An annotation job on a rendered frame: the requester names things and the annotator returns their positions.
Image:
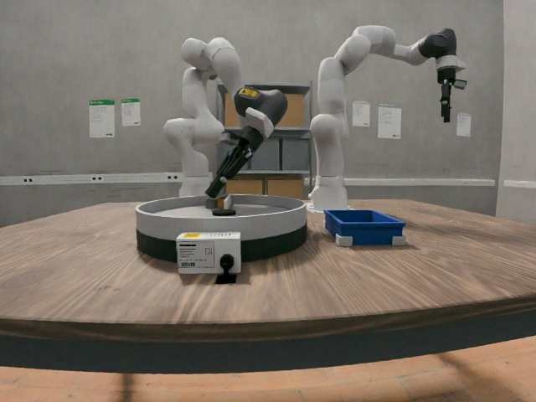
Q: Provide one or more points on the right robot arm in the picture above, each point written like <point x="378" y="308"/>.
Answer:
<point x="266" y="108"/>

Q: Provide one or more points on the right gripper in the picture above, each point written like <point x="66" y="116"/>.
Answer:
<point x="255" y="139"/>

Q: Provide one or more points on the blue rectangular tray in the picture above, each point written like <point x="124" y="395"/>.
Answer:
<point x="363" y="233"/>

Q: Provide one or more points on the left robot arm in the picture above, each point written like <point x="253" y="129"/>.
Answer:
<point x="331" y="129"/>

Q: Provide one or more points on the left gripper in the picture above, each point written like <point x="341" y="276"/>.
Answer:
<point x="442" y="76"/>

